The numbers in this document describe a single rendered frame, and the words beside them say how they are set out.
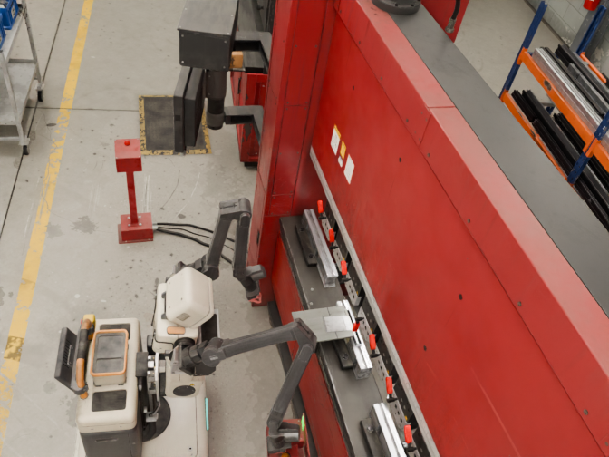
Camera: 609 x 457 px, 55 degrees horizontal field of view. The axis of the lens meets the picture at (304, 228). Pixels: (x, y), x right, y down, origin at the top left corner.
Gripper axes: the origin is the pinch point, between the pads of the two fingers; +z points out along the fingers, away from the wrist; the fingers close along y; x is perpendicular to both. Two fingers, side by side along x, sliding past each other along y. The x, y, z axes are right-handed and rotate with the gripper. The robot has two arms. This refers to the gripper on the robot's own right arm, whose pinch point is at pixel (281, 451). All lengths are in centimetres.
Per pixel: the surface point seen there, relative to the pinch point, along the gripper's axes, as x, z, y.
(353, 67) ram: 106, -115, 56
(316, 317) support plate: 55, -15, 24
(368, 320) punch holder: 34, -37, 46
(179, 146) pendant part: 146, -60, -33
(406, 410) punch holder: -8, -37, 52
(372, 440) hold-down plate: -2.2, -0.4, 39.7
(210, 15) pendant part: 162, -120, -2
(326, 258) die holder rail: 95, -9, 35
